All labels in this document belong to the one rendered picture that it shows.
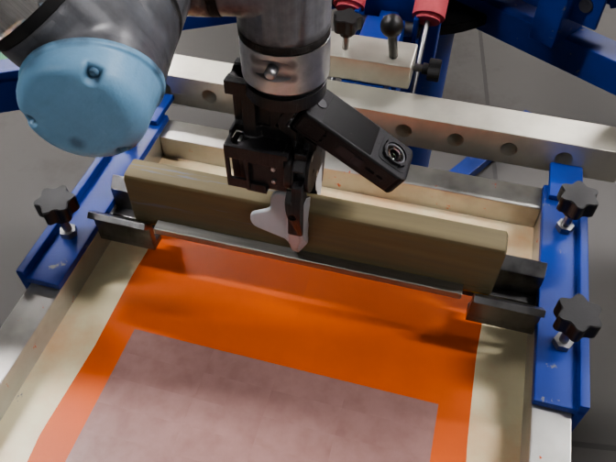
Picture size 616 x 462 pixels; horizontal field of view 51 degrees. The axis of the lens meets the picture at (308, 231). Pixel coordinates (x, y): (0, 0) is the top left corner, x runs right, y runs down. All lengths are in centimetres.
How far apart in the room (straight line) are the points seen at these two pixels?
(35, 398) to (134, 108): 43
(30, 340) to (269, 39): 41
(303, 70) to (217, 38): 241
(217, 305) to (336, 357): 15
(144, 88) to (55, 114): 5
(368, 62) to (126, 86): 54
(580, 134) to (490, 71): 194
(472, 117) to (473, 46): 208
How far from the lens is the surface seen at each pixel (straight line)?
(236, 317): 74
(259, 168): 60
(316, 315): 73
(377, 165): 57
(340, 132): 57
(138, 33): 40
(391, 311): 74
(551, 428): 67
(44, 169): 244
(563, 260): 78
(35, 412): 73
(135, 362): 73
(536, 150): 86
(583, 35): 129
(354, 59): 87
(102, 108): 38
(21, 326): 75
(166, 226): 74
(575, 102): 274
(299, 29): 50
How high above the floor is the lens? 157
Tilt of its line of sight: 50 degrees down
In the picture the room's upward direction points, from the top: straight up
